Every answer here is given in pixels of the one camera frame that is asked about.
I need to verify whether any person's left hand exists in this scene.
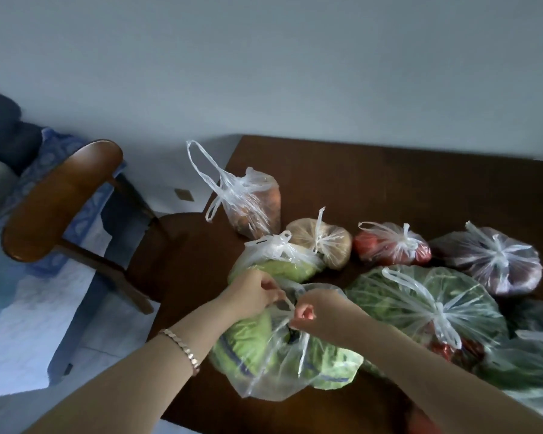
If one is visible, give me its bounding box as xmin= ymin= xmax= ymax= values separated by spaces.
xmin=220 ymin=268 xmax=288 ymax=321

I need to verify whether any person's right hand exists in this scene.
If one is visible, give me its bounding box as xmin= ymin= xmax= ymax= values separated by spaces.
xmin=289 ymin=289 xmax=373 ymax=345

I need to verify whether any clear plastic bag of cabbage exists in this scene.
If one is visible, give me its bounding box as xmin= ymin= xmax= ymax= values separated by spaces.
xmin=208 ymin=282 xmax=365 ymax=401

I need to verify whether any person's left forearm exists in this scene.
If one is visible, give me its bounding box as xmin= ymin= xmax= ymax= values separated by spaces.
xmin=25 ymin=297 xmax=237 ymax=434

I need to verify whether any person's right forearm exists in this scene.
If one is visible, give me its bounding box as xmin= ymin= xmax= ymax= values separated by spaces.
xmin=357 ymin=315 xmax=543 ymax=434

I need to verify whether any tied bag of pale cabbage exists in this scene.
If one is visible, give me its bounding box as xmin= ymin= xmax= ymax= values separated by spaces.
xmin=227 ymin=230 xmax=326 ymax=286

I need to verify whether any green cabbage head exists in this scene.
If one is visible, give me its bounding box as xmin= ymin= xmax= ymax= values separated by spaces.
xmin=210 ymin=307 xmax=365 ymax=390

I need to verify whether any plastic bag of brown potatoes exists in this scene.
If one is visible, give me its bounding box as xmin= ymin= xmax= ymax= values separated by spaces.
xmin=285 ymin=207 xmax=353 ymax=271

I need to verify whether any plastic bag of carrots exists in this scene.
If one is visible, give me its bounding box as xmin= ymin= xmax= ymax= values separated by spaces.
xmin=186 ymin=140 xmax=282 ymax=240

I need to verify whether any plastic bag of red tomatoes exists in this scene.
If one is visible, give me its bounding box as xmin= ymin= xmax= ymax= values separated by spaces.
xmin=353 ymin=221 xmax=433 ymax=267

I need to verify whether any large bag of leafy greens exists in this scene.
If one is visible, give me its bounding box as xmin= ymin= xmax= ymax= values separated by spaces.
xmin=345 ymin=265 xmax=510 ymax=373

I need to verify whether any plastic bag of purple onions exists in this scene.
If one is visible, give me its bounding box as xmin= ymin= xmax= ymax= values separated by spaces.
xmin=429 ymin=220 xmax=543 ymax=298

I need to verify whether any plastic bag of dark greens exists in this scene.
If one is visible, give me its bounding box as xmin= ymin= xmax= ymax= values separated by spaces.
xmin=477 ymin=297 xmax=543 ymax=405

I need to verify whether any brown wooden chair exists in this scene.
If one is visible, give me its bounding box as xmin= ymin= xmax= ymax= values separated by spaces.
xmin=1 ymin=140 xmax=209 ymax=315

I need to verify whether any blue patterned bed sheet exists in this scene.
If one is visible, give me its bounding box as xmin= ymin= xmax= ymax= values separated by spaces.
xmin=0 ymin=126 xmax=164 ymax=394

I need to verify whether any dark blue pillow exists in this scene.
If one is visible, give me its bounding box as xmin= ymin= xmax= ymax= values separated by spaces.
xmin=0 ymin=89 xmax=44 ymax=167

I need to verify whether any rose gold link bracelet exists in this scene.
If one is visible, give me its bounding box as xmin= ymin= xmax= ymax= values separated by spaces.
xmin=159 ymin=329 xmax=201 ymax=377

